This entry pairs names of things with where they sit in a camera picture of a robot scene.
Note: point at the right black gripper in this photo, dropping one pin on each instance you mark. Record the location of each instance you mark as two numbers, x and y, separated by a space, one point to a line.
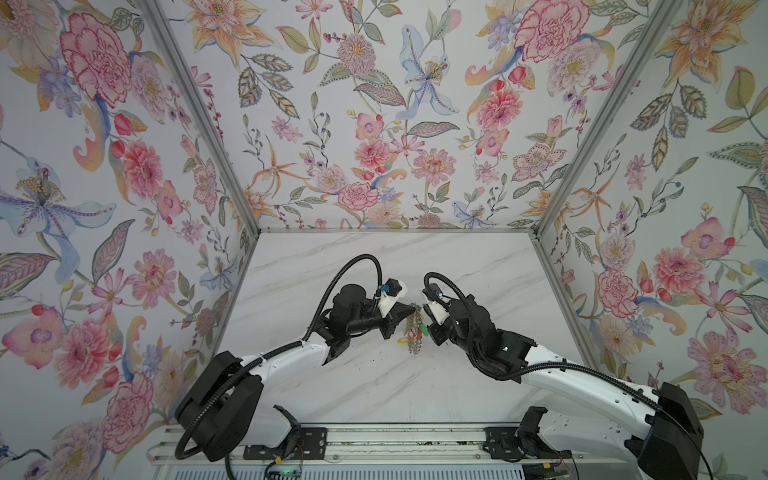
447 321

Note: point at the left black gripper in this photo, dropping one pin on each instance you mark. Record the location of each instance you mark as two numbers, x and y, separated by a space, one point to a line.
387 322

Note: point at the round metal key organizer disc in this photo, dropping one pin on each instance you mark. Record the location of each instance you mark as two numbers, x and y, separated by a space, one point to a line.
414 331

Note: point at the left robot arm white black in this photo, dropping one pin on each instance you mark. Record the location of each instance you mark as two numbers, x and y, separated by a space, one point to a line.
221 410

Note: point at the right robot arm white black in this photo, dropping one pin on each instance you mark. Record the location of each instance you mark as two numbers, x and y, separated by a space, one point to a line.
656 428

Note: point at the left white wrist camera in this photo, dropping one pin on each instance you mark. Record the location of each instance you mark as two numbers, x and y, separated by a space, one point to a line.
392 292

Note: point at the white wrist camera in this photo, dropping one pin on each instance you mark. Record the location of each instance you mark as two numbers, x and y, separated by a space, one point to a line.
436 312
392 292

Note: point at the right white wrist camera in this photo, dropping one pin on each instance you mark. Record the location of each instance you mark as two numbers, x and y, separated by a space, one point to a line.
436 312

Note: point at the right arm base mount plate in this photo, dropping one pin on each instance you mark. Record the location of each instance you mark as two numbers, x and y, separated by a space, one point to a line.
506 443

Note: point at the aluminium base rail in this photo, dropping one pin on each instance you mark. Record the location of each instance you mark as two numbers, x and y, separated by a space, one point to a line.
408 444

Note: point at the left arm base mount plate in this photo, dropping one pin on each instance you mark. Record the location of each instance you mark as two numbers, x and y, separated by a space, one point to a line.
304 443

